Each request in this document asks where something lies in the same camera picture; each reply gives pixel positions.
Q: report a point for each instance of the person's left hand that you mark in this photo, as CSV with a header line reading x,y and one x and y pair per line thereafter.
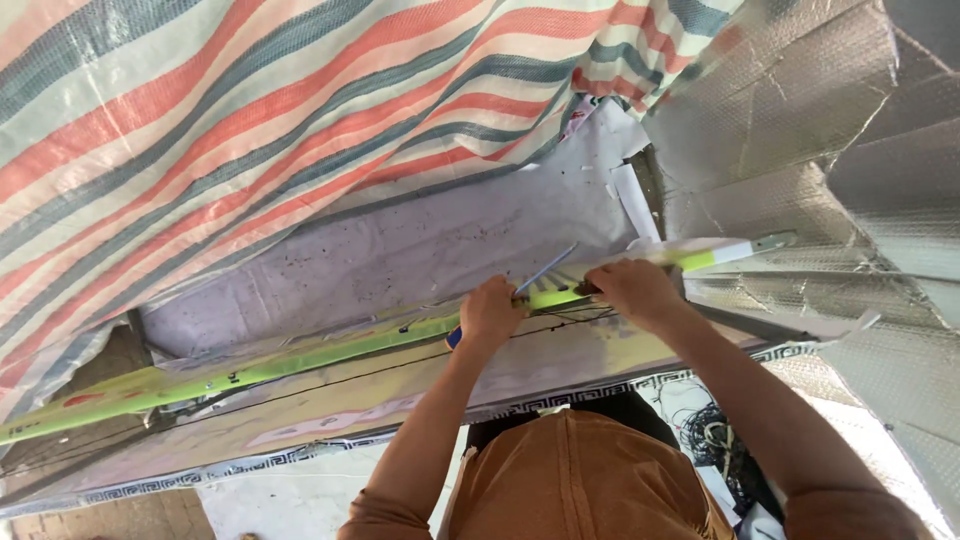
x,y
486,315

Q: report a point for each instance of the person's right hand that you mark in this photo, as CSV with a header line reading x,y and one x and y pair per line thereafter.
x,y
641,292

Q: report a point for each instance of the person's right fingers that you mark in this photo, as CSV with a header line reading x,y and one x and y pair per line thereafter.
x,y
602,279

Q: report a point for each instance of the person's left fingers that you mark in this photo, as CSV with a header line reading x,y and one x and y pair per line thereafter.
x,y
512,295

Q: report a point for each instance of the long green strip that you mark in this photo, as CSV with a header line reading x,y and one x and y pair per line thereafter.
x,y
300,362

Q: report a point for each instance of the white paper strip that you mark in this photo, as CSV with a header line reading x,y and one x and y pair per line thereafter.
x,y
636,201

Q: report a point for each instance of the pale lilac table sheet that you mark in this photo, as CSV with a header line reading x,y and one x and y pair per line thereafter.
x,y
420,255

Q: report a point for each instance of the brown shirt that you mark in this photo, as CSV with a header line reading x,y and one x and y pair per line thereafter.
x,y
577,480

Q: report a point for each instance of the banner with patterned border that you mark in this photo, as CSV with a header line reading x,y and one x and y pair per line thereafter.
x,y
330,409

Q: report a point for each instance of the silver foil insulation sheet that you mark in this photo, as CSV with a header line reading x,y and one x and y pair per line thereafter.
x,y
825,150

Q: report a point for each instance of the red blue striped tarp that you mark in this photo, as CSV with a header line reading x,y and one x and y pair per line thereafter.
x,y
225,127

